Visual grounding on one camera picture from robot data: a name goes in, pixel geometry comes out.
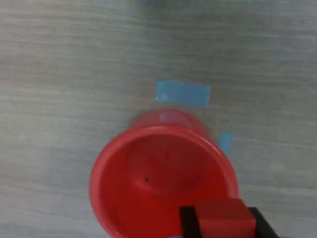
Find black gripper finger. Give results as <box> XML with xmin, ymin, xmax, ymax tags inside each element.
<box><xmin>249</xmin><ymin>207</ymin><xmax>279</xmax><ymax>238</ymax></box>
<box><xmin>179</xmin><ymin>205</ymin><xmax>203</xmax><ymax>238</ymax></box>

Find red cube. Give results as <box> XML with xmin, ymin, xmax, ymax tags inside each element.
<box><xmin>194</xmin><ymin>198</ymin><xmax>256</xmax><ymax>238</ymax></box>

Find red plastic cup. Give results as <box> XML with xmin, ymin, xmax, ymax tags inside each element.
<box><xmin>89</xmin><ymin>109</ymin><xmax>240</xmax><ymax>238</ymax></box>

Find light blue tape piece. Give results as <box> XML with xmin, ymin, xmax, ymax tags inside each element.
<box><xmin>155</xmin><ymin>78</ymin><xmax>212</xmax><ymax>109</ymax></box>
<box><xmin>219</xmin><ymin>130</ymin><xmax>233</xmax><ymax>157</ymax></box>

